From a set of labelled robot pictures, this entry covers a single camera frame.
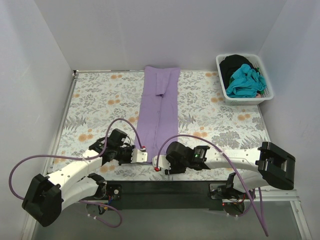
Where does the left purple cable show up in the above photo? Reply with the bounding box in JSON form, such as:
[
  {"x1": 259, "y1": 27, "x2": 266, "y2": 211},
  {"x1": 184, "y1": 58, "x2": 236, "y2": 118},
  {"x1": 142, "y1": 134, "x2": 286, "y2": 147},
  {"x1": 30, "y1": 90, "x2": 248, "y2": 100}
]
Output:
[{"x1": 8, "y1": 117, "x2": 147, "y2": 229}]

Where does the aluminium frame rail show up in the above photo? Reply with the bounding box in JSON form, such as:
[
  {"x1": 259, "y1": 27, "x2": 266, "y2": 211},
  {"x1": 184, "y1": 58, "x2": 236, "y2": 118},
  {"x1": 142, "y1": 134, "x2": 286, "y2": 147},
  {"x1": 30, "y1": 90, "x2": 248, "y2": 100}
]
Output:
[{"x1": 21, "y1": 180, "x2": 312, "y2": 240}]

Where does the floral patterned table mat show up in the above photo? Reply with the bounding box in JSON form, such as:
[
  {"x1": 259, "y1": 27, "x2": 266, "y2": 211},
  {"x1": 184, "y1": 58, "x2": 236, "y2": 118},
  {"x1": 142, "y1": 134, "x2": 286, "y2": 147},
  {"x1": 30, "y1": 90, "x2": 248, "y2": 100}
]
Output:
[{"x1": 49, "y1": 71, "x2": 270, "y2": 181}]

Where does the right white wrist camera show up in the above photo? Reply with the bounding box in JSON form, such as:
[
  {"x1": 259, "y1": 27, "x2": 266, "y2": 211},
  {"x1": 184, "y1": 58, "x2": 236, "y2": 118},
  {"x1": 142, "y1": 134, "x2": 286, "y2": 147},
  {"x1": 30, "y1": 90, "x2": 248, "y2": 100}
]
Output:
[{"x1": 152, "y1": 155, "x2": 171, "y2": 172}]

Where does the white plastic laundry basket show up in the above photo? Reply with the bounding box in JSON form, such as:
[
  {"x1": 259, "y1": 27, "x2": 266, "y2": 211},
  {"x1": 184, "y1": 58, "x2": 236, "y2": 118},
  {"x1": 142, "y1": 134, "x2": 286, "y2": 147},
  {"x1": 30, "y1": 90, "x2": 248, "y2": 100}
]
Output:
[{"x1": 215, "y1": 53, "x2": 274, "y2": 105}]

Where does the purple t shirt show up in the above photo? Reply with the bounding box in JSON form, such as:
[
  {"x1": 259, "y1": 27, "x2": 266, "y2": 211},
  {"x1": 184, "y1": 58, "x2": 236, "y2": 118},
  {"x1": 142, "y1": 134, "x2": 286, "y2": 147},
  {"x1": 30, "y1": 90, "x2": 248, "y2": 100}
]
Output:
[{"x1": 135, "y1": 66, "x2": 181, "y2": 164}]

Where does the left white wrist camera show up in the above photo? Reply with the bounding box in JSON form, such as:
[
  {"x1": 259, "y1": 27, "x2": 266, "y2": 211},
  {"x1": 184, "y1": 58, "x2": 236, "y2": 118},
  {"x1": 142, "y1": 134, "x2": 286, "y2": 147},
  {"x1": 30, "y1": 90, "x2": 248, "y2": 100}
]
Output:
[{"x1": 131, "y1": 148, "x2": 148, "y2": 164}]

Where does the green garment in basket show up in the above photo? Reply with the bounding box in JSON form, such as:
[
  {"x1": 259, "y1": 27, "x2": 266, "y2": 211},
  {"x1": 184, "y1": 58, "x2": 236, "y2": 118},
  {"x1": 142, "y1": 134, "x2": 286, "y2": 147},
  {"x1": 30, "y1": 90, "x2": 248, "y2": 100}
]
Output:
[{"x1": 252, "y1": 67, "x2": 265, "y2": 98}]

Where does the purple cable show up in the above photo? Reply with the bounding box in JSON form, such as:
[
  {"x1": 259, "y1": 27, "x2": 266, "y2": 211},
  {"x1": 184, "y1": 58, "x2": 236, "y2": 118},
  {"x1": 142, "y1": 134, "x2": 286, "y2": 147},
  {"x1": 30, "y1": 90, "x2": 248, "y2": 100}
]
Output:
[
  {"x1": 8, "y1": 117, "x2": 147, "y2": 229},
  {"x1": 155, "y1": 134, "x2": 270, "y2": 237}
]

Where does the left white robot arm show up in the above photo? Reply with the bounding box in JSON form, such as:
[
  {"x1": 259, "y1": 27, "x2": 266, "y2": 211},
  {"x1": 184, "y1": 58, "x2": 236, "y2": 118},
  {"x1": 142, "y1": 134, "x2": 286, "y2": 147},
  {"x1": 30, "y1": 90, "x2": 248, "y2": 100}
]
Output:
[{"x1": 22, "y1": 129, "x2": 135, "y2": 227}]

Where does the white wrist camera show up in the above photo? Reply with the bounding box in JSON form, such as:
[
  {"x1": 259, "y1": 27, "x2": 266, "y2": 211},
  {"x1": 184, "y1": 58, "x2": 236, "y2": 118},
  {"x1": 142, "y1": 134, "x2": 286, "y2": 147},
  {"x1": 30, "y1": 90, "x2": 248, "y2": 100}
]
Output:
[
  {"x1": 152, "y1": 155, "x2": 171, "y2": 172},
  {"x1": 131, "y1": 148, "x2": 148, "y2": 164}
]

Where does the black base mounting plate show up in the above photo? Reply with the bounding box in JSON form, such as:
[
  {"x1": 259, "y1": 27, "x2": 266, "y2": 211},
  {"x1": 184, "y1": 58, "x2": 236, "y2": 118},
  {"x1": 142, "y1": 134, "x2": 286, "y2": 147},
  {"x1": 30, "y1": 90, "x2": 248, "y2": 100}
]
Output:
[{"x1": 77, "y1": 179, "x2": 256, "y2": 212}]

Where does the black t shirt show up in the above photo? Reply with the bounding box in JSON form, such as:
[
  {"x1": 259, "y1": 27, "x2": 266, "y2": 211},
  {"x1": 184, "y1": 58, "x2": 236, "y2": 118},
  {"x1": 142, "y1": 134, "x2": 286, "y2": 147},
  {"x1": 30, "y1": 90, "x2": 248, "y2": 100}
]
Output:
[{"x1": 219, "y1": 54, "x2": 254, "y2": 87}]

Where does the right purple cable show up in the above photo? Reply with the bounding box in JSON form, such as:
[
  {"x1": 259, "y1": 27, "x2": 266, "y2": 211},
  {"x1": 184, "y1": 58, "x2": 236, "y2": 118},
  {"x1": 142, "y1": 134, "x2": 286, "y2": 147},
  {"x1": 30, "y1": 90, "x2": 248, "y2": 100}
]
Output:
[{"x1": 155, "y1": 134, "x2": 270, "y2": 237}]

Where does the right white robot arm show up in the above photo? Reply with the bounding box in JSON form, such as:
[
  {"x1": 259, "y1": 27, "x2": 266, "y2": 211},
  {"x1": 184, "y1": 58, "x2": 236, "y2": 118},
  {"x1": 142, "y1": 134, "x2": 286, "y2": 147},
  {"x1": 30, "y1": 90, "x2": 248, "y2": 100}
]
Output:
[{"x1": 153, "y1": 141, "x2": 296, "y2": 199}]

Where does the teal t shirt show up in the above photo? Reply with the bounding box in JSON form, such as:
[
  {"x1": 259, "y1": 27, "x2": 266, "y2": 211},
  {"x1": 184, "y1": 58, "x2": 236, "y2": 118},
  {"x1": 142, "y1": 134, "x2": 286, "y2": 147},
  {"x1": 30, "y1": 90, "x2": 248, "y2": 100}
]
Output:
[{"x1": 225, "y1": 63, "x2": 267, "y2": 98}]

